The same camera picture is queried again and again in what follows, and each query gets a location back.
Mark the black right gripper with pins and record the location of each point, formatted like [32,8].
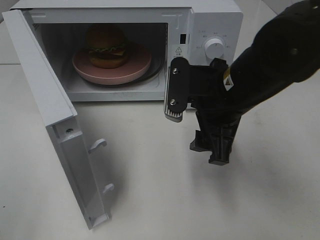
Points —
[215,110]

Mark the white microwave door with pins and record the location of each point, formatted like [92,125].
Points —
[59,117]

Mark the toy hamburger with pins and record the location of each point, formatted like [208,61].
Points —
[107,45]

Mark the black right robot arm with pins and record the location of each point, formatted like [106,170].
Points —
[286,50]

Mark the glass microwave turntable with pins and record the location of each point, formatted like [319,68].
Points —
[138,70]

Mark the upper white power knob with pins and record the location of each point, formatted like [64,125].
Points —
[214,47]

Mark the white warning label sticker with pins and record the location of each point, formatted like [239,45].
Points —
[178,51]

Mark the white microwave oven body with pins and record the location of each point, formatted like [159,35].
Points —
[60,27]

